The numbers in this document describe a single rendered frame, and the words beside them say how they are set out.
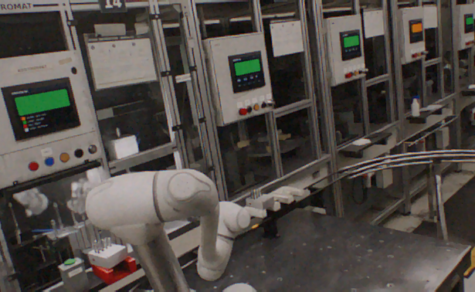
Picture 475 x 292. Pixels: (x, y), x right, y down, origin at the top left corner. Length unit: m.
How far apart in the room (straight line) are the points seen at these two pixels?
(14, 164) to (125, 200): 0.79
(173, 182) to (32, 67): 0.95
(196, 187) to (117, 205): 0.20
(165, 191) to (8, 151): 0.88
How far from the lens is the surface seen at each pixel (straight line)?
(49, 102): 1.76
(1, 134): 1.74
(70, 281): 1.79
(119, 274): 1.83
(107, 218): 1.07
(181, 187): 0.97
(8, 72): 1.75
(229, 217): 1.53
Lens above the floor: 1.73
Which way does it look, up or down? 13 degrees down
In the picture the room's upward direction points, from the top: 9 degrees counter-clockwise
